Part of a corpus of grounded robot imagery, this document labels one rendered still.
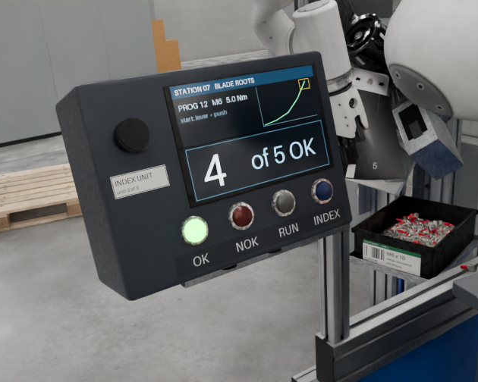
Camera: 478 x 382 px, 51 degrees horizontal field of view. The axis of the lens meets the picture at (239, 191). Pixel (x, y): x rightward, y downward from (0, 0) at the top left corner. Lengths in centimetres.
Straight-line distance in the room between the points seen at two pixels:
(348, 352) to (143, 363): 148
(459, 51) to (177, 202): 26
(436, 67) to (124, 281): 30
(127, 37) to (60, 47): 88
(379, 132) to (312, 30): 32
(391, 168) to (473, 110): 70
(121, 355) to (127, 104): 185
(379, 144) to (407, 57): 74
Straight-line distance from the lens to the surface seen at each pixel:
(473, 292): 74
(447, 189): 164
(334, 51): 98
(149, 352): 221
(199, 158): 46
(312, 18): 96
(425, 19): 41
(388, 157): 113
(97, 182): 44
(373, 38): 122
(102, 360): 223
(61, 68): 657
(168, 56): 940
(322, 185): 53
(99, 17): 675
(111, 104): 44
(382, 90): 124
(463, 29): 40
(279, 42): 103
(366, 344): 78
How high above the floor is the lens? 130
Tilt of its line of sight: 20 degrees down
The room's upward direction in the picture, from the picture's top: 5 degrees counter-clockwise
